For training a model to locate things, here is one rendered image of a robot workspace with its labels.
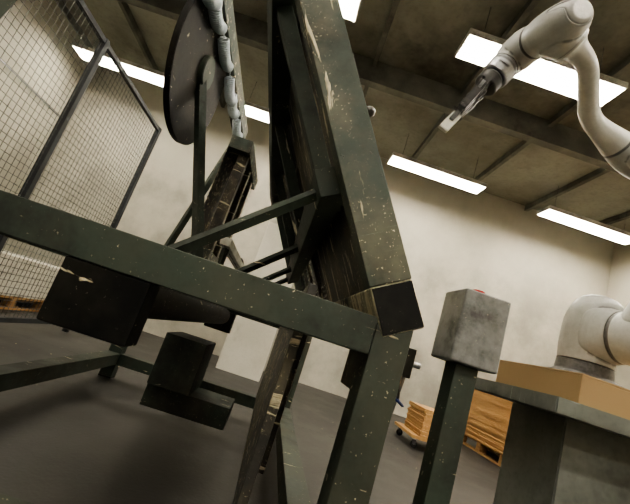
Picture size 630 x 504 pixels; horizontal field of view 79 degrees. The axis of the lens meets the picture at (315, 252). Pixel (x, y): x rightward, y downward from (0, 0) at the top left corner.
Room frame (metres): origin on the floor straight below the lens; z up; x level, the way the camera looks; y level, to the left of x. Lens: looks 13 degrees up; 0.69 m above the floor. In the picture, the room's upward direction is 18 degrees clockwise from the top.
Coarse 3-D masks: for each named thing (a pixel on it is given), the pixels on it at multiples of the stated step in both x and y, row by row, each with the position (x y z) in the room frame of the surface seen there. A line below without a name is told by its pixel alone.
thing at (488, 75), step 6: (486, 72) 1.00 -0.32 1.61; (492, 72) 0.99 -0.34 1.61; (480, 78) 1.01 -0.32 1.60; (486, 78) 0.99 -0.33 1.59; (492, 78) 0.99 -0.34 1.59; (498, 78) 0.99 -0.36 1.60; (492, 84) 1.00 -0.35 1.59; (498, 84) 1.00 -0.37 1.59; (486, 90) 1.03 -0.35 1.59; (492, 90) 1.02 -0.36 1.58
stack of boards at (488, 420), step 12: (480, 396) 5.48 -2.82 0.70; (492, 396) 5.20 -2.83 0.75; (480, 408) 5.45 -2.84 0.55; (492, 408) 5.17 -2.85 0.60; (504, 408) 4.89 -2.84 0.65; (468, 420) 5.67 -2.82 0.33; (480, 420) 5.36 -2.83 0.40; (492, 420) 5.11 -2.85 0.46; (504, 420) 4.84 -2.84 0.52; (468, 432) 5.63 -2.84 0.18; (480, 432) 5.31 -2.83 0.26; (492, 432) 5.04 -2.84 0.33; (504, 432) 4.81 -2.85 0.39; (468, 444) 5.69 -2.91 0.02; (480, 444) 5.30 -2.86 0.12; (492, 444) 5.00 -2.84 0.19; (504, 444) 4.75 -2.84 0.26
